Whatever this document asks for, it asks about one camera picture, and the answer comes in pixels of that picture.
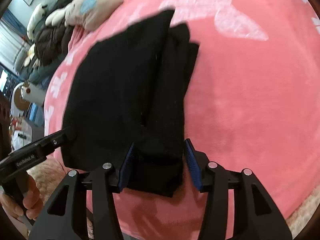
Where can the dark puffer jacket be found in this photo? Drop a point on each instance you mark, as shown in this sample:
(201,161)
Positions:
(51,42)

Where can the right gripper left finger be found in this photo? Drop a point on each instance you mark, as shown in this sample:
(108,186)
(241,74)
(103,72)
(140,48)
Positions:
(99,169)

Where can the pink plush blanket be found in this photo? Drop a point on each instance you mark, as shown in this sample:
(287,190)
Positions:
(252,102)

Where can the person's left hand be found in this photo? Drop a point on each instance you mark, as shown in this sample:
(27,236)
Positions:
(32,202)

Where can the cream fleece blanket underside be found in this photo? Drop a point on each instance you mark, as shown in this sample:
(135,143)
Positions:
(47,176)

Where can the beige plush cushion blue patch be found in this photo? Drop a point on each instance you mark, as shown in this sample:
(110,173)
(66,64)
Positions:
(90,14)

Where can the white round appliance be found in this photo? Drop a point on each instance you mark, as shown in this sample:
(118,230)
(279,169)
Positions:
(26,93)

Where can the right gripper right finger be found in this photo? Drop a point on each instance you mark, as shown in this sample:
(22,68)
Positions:
(239,195)

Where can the black knit garment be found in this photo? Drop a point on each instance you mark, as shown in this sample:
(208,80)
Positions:
(126,105)

